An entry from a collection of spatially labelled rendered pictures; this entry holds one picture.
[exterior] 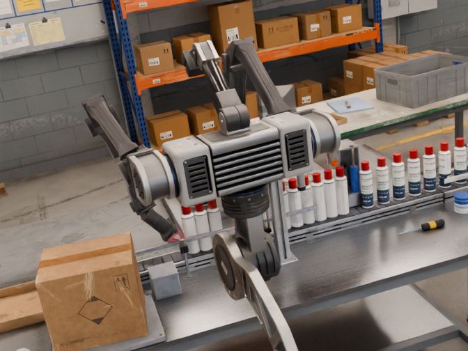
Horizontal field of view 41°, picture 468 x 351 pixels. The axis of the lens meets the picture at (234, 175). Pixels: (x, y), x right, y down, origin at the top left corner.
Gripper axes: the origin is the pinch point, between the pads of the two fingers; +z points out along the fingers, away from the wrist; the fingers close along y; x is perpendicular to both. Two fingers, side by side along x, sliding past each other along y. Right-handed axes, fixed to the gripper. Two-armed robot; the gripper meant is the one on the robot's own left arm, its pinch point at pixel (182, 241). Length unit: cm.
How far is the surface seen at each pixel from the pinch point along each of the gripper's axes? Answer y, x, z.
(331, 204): -2, -50, 38
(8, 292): 12, 60, -35
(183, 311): -32.5, 12.7, 2.4
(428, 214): -11, -74, 71
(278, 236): -17.0, -27.2, 20.0
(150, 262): -0.2, 14.4, -4.1
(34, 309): -4, 53, -29
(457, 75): 141, -174, 140
